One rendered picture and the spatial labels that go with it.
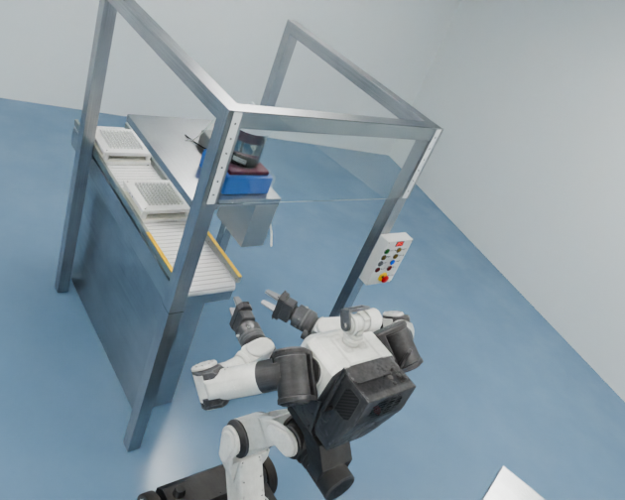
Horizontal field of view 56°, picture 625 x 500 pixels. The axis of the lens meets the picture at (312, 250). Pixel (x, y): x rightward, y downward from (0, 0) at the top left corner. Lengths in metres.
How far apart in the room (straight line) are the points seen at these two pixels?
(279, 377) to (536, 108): 4.44
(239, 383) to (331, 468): 0.46
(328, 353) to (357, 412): 0.18
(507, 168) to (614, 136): 1.04
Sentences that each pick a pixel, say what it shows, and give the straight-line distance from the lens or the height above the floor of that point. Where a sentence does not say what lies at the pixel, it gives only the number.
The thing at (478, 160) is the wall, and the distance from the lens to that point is 6.03.
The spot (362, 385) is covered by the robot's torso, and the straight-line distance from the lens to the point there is 1.67.
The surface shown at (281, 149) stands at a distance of 2.03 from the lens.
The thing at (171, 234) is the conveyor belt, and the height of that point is 0.88.
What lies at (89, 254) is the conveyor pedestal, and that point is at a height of 0.33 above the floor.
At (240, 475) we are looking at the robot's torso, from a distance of 2.38.
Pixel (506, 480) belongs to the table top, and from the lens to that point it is 2.33.
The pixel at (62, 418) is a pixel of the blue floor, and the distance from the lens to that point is 3.01.
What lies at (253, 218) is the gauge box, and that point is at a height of 1.23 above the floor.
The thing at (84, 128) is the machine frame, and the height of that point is 1.03.
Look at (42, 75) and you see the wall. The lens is 5.52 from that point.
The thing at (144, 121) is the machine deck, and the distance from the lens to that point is 2.52.
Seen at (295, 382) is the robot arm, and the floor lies 1.26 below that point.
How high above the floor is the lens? 2.36
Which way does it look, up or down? 31 degrees down
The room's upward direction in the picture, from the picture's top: 24 degrees clockwise
